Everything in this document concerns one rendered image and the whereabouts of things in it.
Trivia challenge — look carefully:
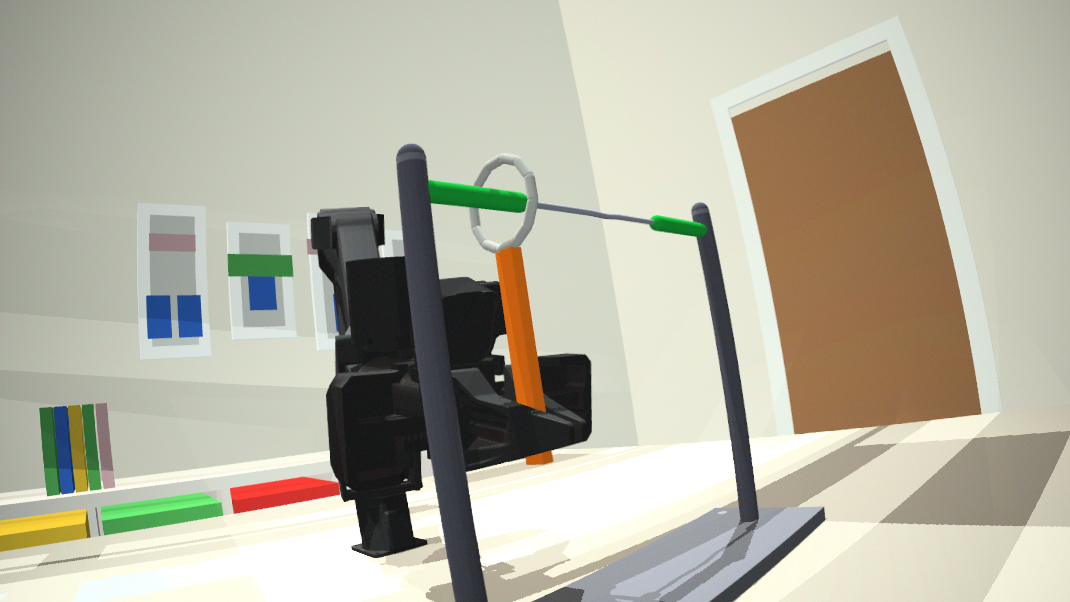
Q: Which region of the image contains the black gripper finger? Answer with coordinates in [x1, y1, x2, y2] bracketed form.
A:
[503, 365, 587, 445]
[450, 367, 575, 472]

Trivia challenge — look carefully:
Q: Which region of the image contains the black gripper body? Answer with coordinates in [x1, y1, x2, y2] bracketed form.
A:
[326, 354, 592, 493]

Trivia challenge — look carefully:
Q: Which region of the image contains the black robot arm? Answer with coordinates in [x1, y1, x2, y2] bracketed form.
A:
[310, 207, 507, 558]

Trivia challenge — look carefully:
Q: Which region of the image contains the grey ring with orange handle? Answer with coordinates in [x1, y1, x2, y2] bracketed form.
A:
[469, 154, 546, 412]

